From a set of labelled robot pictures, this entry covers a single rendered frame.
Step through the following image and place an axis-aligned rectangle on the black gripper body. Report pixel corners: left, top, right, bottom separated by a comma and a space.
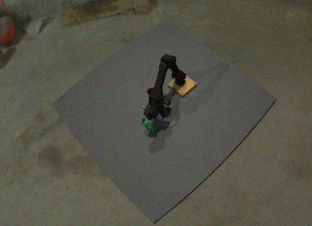
144, 96, 171, 120

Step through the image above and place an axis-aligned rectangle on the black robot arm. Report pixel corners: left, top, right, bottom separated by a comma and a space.
147, 54, 186, 118

